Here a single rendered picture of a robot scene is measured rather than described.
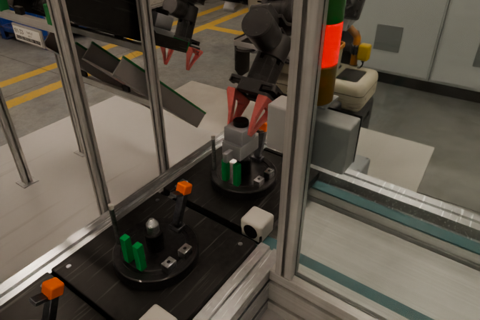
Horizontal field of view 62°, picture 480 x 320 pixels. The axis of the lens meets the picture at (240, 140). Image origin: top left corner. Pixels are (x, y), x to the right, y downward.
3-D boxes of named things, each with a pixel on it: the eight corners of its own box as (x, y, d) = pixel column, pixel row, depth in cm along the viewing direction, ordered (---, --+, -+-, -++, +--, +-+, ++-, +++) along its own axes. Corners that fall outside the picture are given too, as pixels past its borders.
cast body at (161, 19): (160, 41, 93) (168, 11, 91) (171, 46, 90) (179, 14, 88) (129, 33, 86) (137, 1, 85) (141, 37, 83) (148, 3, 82)
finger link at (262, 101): (251, 133, 70) (271, 86, 71) (219, 123, 74) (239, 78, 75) (266, 144, 76) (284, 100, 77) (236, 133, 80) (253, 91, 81)
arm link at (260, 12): (306, 10, 79) (266, 13, 83) (289, -28, 69) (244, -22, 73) (298, 64, 76) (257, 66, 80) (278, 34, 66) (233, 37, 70)
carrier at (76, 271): (158, 198, 82) (151, 148, 75) (256, 250, 70) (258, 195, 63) (52, 277, 65) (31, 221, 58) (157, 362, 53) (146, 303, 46)
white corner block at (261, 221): (253, 220, 76) (253, 204, 74) (273, 230, 74) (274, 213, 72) (239, 234, 73) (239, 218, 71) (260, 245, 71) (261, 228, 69)
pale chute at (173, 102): (166, 111, 107) (174, 96, 107) (197, 128, 99) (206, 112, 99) (81, 58, 85) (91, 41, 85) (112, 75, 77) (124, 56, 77)
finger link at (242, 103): (242, 131, 71) (262, 83, 72) (211, 120, 75) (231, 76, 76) (257, 141, 77) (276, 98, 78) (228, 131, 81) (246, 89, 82)
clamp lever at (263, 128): (256, 153, 87) (263, 121, 85) (263, 156, 86) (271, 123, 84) (247, 156, 84) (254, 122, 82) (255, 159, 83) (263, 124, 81)
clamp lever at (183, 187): (176, 220, 70) (184, 180, 68) (185, 224, 69) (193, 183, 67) (162, 225, 67) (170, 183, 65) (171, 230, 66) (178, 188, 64)
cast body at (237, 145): (241, 141, 82) (241, 111, 78) (258, 148, 79) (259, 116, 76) (215, 159, 76) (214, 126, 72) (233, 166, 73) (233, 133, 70)
